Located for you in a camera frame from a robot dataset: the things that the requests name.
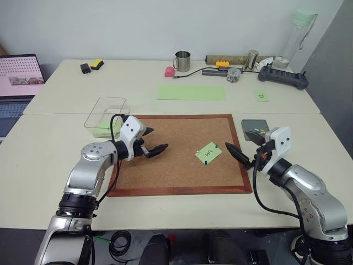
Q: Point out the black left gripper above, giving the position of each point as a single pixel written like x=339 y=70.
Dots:
x=138 y=147

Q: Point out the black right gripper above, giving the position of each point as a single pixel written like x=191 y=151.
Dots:
x=263 y=154

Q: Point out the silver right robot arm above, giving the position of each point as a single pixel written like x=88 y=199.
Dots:
x=314 y=198

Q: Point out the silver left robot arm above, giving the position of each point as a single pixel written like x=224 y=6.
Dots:
x=82 y=176

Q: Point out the pile of colourful small objects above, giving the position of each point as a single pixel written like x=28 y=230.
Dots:
x=259 y=131

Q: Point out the wood-framed cork board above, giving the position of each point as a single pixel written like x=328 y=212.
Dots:
x=176 y=165

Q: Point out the green sticky note with writing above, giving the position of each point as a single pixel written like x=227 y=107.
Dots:
x=208 y=153

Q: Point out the small green note with writing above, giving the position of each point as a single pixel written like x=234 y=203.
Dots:
x=261 y=95

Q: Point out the dark grey tray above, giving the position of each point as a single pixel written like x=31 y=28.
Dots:
x=252 y=124

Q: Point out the stack of green notes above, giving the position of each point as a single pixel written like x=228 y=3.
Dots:
x=103 y=129

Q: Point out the clear plastic container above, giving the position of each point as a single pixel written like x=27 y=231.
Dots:
x=106 y=107

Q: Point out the long green paper sheet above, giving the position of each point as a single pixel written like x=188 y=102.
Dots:
x=191 y=92

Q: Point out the pink eraser block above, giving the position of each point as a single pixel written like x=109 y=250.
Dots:
x=169 y=72

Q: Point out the clear jar of small items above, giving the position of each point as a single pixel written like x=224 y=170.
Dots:
x=233 y=75

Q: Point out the grey usb hub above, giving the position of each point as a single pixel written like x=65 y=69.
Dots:
x=213 y=72

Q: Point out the crumpled white paper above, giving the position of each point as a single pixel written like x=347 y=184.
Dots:
x=263 y=63

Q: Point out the yellow toy brick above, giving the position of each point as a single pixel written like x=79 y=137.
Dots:
x=222 y=64

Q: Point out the shiny steel tumbler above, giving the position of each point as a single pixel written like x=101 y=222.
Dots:
x=251 y=60

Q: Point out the round grey tin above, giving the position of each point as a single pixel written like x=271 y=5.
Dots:
x=280 y=63

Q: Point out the yellow and black eraser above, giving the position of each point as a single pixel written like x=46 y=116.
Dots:
x=97 y=64

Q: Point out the black power adapter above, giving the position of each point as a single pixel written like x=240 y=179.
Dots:
x=85 y=68

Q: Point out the dark rounded shape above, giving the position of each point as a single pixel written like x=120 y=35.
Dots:
x=223 y=248
x=155 y=249

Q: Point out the clear bottle with green lid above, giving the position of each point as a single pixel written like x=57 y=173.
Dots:
x=299 y=36

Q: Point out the open laptop with pink screen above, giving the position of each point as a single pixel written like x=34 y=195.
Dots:
x=19 y=80

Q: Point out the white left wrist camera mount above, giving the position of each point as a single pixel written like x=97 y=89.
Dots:
x=131 y=129

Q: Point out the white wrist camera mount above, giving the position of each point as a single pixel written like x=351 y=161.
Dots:
x=281 y=143
x=131 y=129

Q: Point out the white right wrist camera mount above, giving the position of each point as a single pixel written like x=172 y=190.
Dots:
x=281 y=143

